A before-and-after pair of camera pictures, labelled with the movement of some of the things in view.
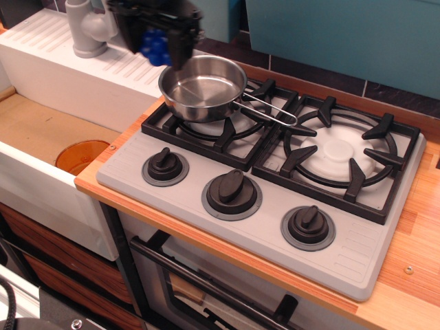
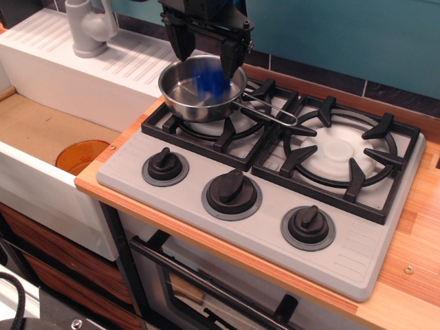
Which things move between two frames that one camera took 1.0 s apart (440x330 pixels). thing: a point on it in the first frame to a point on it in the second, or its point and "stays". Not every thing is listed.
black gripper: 183,19 to 226,20
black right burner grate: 352,161 stays
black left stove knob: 165,169 stays
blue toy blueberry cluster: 155,47 to 210,79
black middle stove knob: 232,197 stays
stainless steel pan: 207,88 stays
